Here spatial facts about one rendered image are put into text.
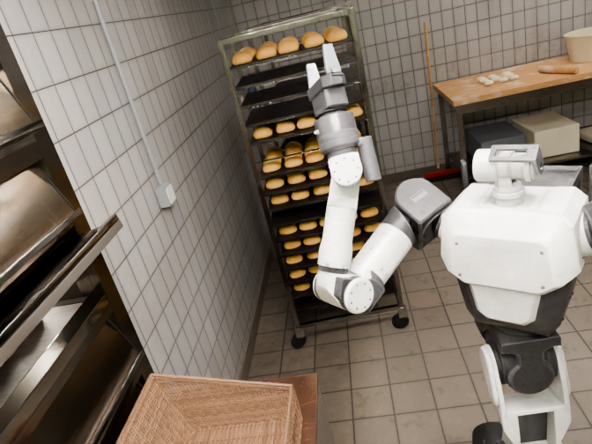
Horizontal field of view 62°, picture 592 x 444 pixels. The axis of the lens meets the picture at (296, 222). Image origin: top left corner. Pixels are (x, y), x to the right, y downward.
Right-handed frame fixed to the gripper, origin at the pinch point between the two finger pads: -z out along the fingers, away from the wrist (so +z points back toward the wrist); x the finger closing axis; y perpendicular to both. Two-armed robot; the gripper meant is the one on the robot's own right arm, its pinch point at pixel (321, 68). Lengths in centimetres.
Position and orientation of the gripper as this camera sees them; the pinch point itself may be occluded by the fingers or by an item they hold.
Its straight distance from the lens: 111.6
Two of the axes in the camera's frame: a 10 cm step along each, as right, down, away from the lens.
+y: -9.3, 2.2, -3.0
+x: 2.9, -0.7, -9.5
